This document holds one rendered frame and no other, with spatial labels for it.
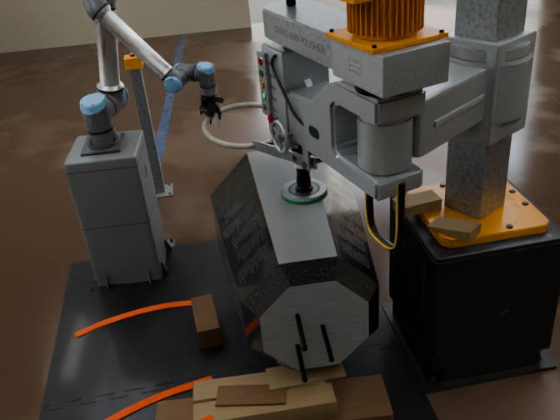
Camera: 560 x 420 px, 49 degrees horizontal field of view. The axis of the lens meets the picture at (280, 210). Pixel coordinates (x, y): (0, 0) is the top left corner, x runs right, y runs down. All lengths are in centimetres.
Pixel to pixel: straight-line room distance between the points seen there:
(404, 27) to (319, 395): 157
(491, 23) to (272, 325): 143
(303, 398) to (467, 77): 146
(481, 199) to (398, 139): 77
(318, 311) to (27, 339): 186
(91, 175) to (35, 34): 646
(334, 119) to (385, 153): 28
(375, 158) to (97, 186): 193
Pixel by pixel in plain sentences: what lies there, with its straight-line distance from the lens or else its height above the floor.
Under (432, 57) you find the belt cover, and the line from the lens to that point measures 200.
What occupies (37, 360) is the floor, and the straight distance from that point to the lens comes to 364.
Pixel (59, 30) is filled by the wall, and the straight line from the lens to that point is 982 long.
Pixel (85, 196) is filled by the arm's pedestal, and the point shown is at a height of 64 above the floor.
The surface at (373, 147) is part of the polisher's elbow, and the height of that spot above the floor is 135.
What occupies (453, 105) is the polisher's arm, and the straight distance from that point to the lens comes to 235.
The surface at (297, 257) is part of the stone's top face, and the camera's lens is 250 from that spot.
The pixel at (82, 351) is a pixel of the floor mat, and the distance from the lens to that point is 356.
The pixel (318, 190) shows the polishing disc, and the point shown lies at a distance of 291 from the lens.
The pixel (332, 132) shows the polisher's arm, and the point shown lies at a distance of 233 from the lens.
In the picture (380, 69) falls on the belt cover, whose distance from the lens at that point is 190.
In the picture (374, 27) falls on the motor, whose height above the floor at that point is 175.
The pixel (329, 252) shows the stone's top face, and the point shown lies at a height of 82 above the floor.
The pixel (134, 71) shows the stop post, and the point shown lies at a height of 98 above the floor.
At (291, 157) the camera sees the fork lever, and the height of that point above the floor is 104.
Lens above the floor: 225
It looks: 30 degrees down
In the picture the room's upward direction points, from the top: 5 degrees counter-clockwise
